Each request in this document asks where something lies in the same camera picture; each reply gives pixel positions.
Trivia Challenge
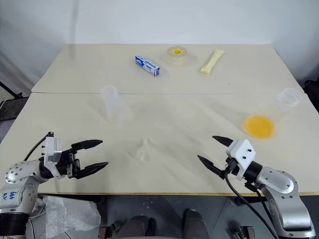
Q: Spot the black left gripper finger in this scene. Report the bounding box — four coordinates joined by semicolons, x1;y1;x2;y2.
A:
74;161;109;180
71;139;104;152

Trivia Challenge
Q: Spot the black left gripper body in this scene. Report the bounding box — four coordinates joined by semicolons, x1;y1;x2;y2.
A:
53;148;82;180

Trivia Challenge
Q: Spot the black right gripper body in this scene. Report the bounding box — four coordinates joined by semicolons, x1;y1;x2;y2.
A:
222;156;240;177

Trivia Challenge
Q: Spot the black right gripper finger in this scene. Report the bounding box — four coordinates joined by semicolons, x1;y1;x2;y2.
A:
212;135;234;148
197;154;225;179

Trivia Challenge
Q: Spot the clear cup with orange base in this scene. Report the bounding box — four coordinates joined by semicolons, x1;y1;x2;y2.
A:
242;87;304;140

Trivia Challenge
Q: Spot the clear plastic cup upright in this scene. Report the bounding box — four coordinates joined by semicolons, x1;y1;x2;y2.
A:
99;85;128;124

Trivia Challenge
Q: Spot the crumpled silver plastic bag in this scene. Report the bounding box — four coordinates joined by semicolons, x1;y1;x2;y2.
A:
26;195;102;239

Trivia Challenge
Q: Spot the clear plastic funnel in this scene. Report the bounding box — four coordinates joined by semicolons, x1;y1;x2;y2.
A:
135;137;156;163

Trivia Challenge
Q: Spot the dark rounded shape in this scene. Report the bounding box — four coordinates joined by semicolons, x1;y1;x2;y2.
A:
116;215;157;239

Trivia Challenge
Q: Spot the pale yellow wrapped packet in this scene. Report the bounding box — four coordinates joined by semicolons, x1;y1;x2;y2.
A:
200;48;226;75

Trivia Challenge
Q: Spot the black stand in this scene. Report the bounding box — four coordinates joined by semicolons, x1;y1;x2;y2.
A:
0;79;30;101

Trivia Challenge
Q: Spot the clear tape roll yellow core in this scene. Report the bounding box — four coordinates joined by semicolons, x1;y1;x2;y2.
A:
166;45;188;68

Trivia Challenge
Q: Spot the blue and white carton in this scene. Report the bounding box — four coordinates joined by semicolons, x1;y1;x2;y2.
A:
134;55;161;77

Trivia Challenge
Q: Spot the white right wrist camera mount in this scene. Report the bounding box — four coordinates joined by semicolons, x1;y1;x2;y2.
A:
225;139;257;181

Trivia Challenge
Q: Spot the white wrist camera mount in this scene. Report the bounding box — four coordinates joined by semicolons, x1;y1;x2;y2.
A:
42;136;63;179
225;139;257;181

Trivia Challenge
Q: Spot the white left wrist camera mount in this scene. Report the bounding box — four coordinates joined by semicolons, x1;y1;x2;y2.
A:
42;136;63;179

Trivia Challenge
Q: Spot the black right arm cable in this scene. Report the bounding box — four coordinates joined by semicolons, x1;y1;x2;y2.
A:
223;170;280;239

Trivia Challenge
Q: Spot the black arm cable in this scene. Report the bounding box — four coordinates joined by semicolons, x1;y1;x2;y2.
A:
23;130;55;162
223;170;280;239

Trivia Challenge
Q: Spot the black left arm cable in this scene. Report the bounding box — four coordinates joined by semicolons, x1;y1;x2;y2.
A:
23;130;55;162

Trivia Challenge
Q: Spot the brown and black bracket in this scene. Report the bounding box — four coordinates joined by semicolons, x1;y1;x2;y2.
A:
232;225;258;239

